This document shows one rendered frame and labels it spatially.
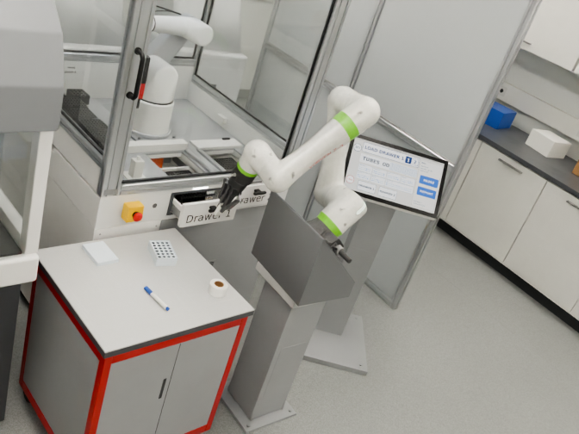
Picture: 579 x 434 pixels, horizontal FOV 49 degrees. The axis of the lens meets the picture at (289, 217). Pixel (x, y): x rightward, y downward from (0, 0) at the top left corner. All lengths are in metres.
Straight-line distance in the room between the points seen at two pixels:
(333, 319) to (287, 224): 1.23
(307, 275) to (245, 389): 0.79
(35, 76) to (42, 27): 0.14
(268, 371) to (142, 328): 0.83
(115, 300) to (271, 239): 0.70
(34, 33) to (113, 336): 0.96
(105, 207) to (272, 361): 0.97
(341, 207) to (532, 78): 3.54
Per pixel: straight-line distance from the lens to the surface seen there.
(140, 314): 2.31
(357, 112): 2.48
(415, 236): 4.06
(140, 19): 2.30
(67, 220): 2.85
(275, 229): 2.63
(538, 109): 5.79
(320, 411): 3.31
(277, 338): 2.80
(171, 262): 2.56
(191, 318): 2.34
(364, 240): 3.41
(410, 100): 4.06
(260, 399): 3.03
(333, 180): 2.72
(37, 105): 1.96
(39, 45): 1.94
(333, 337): 3.72
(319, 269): 2.49
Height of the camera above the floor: 2.21
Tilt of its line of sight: 27 degrees down
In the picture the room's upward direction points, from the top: 19 degrees clockwise
